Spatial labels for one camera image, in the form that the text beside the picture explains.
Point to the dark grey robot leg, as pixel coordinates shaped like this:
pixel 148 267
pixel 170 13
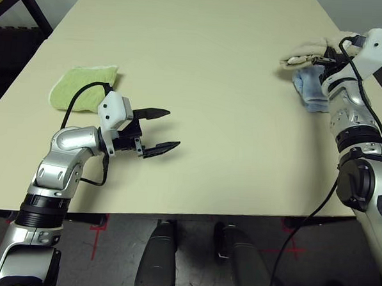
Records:
pixel 245 267
pixel 156 259

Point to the dark grey robot right leg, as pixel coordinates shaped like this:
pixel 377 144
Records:
pixel 245 267

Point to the black foam floor mat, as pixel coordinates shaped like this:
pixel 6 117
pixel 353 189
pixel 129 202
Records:
pixel 9 63

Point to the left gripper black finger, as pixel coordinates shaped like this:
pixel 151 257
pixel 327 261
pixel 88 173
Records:
pixel 162 148
pixel 152 113

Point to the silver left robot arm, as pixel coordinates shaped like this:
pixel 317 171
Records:
pixel 69 140

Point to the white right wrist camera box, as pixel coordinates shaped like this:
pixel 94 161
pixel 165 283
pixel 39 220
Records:
pixel 375 50

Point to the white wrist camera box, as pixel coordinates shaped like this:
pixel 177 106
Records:
pixel 114 108
pixel 375 50

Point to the folded green towel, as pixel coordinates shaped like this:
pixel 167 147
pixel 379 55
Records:
pixel 78 87

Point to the beige towel with white trim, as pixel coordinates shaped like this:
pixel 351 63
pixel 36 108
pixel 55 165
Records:
pixel 311 48

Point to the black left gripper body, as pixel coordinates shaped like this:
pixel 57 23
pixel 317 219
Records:
pixel 128 139

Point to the folded light blue towel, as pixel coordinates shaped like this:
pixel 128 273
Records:
pixel 309 88

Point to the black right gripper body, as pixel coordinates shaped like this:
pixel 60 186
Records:
pixel 331 65

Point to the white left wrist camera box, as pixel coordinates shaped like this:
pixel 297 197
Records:
pixel 114 108

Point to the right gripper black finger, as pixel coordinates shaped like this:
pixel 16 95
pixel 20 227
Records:
pixel 325 61

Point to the dark grey robot left leg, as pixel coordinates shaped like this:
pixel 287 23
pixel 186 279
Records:
pixel 156 259

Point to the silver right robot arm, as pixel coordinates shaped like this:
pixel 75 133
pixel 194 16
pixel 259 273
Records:
pixel 350 103

